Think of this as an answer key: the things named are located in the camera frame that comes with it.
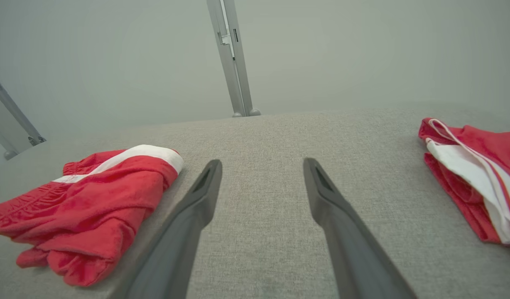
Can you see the red and white basketball jersey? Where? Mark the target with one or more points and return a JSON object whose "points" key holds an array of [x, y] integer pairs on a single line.
{"points": [[479, 182]]}

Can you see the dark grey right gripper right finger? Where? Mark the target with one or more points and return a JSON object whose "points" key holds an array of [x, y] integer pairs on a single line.
{"points": [[354, 257]]}

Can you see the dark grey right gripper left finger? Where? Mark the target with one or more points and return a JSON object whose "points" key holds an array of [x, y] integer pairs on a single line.
{"points": [[176, 249]]}

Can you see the aluminium partition post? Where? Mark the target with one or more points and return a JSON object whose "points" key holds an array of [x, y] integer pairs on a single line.
{"points": [[10, 120], [234, 66]]}

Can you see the red shorts with white stripe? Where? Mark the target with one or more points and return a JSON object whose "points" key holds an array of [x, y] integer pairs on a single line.
{"points": [[93, 207]]}

